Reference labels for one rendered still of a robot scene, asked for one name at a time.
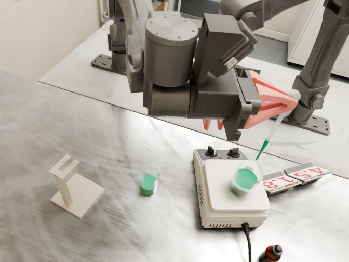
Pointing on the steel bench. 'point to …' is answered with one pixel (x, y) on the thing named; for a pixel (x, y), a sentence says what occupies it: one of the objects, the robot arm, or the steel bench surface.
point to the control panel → (219, 155)
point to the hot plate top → (218, 187)
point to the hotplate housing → (223, 222)
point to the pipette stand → (74, 189)
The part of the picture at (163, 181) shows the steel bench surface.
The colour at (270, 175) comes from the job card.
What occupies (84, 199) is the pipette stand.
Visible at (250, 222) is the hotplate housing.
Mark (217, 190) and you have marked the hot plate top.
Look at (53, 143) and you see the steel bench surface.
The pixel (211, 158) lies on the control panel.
